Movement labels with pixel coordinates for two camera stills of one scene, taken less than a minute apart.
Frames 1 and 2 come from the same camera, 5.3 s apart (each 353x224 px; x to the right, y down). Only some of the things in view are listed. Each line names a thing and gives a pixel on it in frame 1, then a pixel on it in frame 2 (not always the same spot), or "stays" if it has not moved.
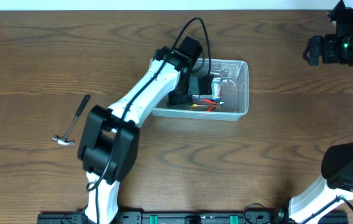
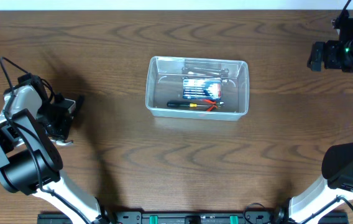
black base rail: [183, 218] stays
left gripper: [176, 99] -> [64, 128]
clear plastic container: [230, 89] stays
